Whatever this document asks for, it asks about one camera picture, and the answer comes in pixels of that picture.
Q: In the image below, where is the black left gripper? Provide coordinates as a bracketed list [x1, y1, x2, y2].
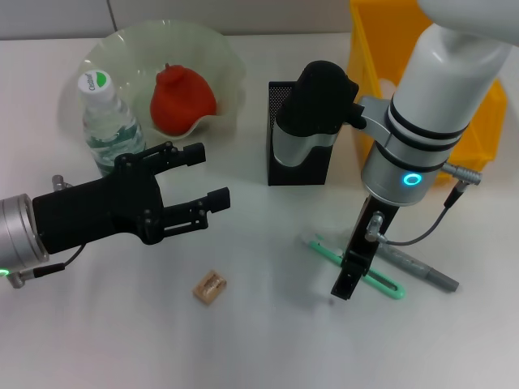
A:
[31, 141, 232, 255]

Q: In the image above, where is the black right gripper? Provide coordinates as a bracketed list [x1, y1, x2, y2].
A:
[331, 194, 401, 301]

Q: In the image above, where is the mint green utility knife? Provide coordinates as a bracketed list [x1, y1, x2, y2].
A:
[302, 238, 406, 301]

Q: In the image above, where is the grey pen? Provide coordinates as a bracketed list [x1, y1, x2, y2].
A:
[376, 242, 461, 293]

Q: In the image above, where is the orange knitted toy fruit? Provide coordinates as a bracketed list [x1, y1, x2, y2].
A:
[149, 63, 217, 137]

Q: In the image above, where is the clear water bottle green label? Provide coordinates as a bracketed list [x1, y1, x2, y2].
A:
[78, 69, 148, 178]

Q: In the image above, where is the small wooden block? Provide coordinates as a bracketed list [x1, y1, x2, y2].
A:
[191, 268, 227, 306]

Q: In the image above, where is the black mesh pen holder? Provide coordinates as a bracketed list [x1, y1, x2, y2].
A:
[266, 80, 338, 187]

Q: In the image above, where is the wavy green glass fruit plate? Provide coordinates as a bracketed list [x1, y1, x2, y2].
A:
[60, 19, 247, 160]

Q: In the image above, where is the yellow plastic storage bin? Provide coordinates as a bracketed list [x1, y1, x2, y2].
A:
[347, 0, 508, 187]

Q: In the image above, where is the right wrist cable with plug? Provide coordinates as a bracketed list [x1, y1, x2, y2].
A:
[364, 160, 484, 246]

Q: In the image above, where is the wrist cable with plug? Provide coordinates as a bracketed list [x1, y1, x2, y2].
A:
[364, 160, 484, 246]
[7, 173, 88, 289]

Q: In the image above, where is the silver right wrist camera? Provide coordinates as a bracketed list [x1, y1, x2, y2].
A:
[272, 60, 395, 168]

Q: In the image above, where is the left wrist cable with plug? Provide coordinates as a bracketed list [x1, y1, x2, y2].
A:
[7, 173, 88, 289]

